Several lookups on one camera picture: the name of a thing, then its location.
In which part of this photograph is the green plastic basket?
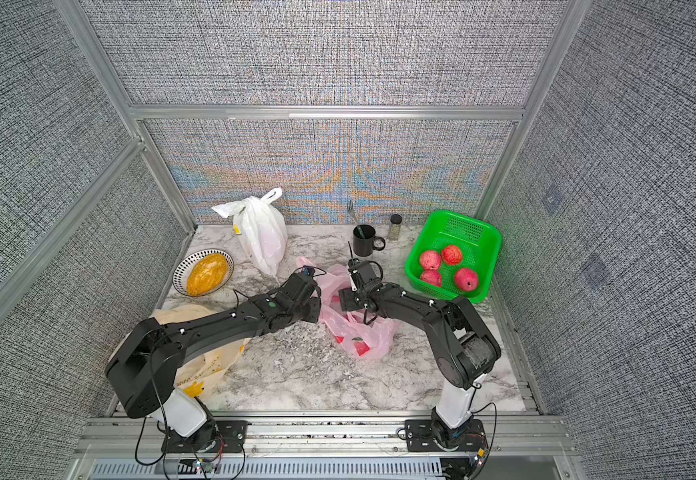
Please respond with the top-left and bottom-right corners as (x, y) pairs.
(405, 210), (502, 304)

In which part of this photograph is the black mug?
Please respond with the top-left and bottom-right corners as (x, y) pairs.
(352, 224), (386, 257)

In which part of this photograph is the white plastic bag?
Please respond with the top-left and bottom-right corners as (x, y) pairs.
(212, 187), (288, 277)

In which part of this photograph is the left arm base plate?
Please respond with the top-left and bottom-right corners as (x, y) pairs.
(162, 420), (248, 454)

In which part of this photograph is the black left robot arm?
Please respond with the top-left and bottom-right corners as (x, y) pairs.
(105, 266), (321, 438)

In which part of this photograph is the metal spoon in mug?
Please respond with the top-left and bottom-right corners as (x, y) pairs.
(346, 200), (358, 225)

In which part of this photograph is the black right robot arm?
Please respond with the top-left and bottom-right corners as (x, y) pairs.
(339, 259), (502, 451)

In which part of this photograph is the aluminium front rail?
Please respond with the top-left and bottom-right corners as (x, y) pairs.
(72, 409), (580, 461)

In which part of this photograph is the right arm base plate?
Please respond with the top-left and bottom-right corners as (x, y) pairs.
(403, 419), (489, 455)

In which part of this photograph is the pink red apple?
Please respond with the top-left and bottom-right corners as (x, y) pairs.
(420, 270), (443, 287)

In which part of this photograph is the beige plastic bag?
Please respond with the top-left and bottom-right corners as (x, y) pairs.
(105, 303), (262, 411)

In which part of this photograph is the pink plastic bag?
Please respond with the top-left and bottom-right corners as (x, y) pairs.
(316, 265), (401, 359)

